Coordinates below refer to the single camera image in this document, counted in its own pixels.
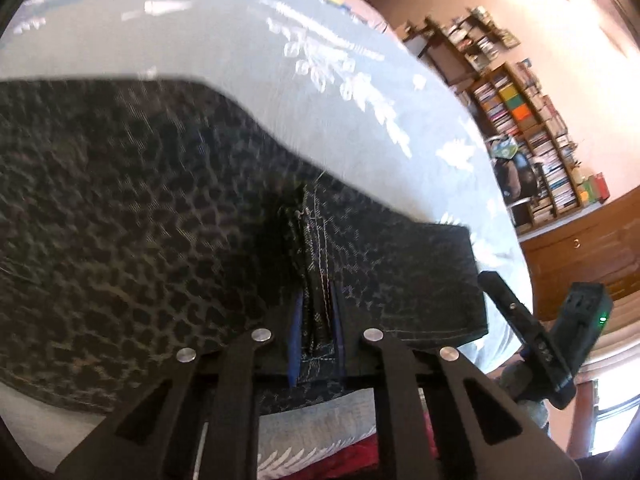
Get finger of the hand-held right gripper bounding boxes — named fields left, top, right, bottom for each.
left=477, top=270, right=551, bottom=361

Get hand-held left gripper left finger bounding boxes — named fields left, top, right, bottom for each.
left=54, top=292, right=306, bottom=480

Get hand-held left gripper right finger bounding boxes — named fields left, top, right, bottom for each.
left=329, top=284, right=584, bottom=480

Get dark leopard print pants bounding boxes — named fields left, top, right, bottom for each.
left=0, top=76, right=490, bottom=416

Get wooden cabinet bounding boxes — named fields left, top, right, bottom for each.
left=520, top=195, right=640, bottom=322

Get bright window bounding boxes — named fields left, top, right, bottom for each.
left=592, top=377, right=640, bottom=456

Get red cloth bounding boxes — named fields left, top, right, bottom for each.
left=257, top=432, right=382, bottom=480

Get black bag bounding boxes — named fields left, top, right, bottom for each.
left=495, top=152, right=532, bottom=197

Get wooden bookshelf with books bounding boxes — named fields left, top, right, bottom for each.
left=467, top=62, right=612, bottom=234

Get wooden desk shelf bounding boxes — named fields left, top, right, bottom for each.
left=400, top=6, right=522, bottom=87

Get light grey patterned bedsheet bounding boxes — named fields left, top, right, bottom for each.
left=0, top=0, right=536, bottom=476

